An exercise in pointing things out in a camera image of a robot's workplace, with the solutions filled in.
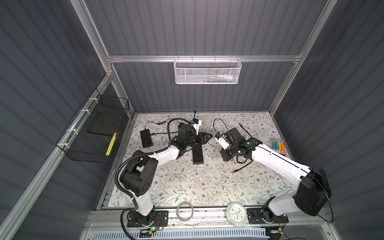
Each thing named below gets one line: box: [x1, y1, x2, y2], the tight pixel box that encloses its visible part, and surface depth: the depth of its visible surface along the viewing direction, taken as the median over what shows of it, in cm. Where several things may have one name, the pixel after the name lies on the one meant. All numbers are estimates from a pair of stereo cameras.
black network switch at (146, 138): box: [140, 129, 153, 149], surface depth 107 cm
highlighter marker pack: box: [270, 138, 287, 157], surface depth 102 cm
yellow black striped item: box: [106, 132, 117, 156], surface depth 71 cm
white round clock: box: [225, 201, 248, 227], surface depth 74 cm
